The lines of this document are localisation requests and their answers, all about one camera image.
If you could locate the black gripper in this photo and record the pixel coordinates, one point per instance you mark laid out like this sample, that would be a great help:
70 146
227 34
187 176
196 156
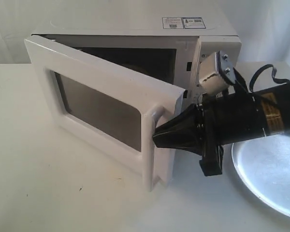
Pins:
173 134

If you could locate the white microwave oven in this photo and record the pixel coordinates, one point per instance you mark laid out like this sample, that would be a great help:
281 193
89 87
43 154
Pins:
111 107

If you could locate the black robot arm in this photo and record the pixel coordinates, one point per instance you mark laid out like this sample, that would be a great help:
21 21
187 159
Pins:
245 116

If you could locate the white microwave oven body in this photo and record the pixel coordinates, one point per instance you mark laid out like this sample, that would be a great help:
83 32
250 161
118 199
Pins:
170 55

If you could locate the round silver metal tray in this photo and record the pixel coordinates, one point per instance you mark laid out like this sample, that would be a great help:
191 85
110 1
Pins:
263 166

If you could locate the blue energy label sticker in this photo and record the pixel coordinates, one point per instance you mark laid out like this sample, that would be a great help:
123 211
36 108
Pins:
193 23

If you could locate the white warning label sticker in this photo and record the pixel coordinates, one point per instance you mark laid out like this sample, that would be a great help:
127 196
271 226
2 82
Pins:
172 23

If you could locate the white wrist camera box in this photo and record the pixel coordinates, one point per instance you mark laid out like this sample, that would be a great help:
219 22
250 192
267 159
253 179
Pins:
216 73

